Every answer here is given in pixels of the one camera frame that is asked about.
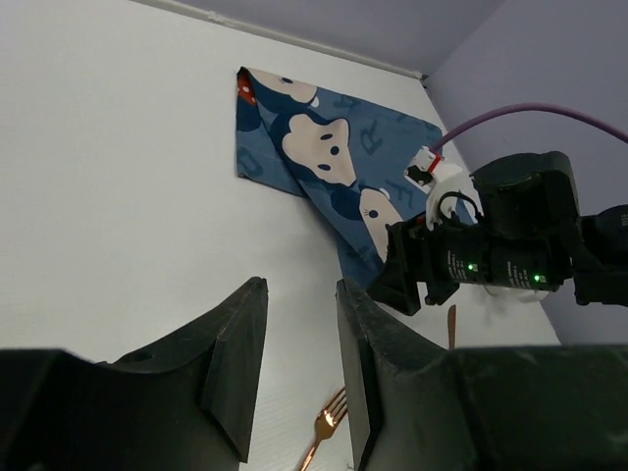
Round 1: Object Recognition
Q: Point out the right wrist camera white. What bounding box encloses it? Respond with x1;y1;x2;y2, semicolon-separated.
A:
404;146;471;230

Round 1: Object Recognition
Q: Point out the copper fork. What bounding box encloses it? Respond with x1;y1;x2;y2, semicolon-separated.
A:
294;387;348;471

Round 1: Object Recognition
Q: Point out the copper knife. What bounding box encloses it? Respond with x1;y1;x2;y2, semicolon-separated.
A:
446;304;457;349

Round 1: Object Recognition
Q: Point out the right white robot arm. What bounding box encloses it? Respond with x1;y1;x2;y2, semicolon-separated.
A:
367;151;627;316

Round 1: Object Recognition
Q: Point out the white mug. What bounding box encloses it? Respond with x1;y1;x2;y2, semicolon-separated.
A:
485;287;548;303

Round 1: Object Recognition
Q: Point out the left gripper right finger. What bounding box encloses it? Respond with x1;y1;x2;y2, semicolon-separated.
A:
337;280;627;470

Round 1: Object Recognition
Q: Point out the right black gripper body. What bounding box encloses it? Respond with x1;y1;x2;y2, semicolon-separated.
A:
367;151;579;315

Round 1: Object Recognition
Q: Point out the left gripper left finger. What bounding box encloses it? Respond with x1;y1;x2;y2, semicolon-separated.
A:
1;277;268;470

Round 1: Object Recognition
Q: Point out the blue cartoon placemat cloth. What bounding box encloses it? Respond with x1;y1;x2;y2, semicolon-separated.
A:
235;68;443;288

